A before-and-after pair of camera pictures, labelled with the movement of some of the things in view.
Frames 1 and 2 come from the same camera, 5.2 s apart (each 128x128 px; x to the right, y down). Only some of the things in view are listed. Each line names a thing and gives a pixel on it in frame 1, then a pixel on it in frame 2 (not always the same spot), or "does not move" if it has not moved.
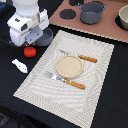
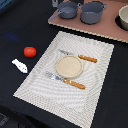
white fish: x=20 y=65 does not move
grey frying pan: x=45 y=39 -> x=67 y=10
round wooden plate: x=69 y=66 does not move
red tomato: x=30 y=52 does not move
